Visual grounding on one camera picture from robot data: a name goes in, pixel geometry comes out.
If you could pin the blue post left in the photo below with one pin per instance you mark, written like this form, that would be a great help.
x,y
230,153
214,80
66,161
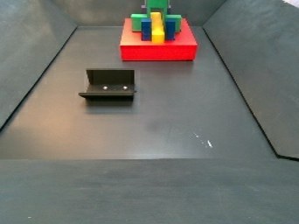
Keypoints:
x,y
170,29

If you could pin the red base board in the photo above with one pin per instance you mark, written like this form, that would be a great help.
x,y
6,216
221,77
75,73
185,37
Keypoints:
x,y
138,50

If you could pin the blue post right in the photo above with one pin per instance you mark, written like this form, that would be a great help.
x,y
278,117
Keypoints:
x,y
146,29

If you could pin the blue post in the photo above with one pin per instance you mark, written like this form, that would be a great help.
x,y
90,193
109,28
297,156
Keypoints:
x,y
146,29
170,29

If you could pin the yellow long bar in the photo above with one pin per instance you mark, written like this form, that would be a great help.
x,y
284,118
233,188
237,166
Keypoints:
x,y
158,28

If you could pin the green bridge-shaped block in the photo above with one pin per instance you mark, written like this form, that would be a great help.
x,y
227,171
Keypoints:
x,y
155,6

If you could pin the black angle fixture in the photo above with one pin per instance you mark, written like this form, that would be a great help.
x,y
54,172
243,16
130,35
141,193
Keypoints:
x,y
110,83

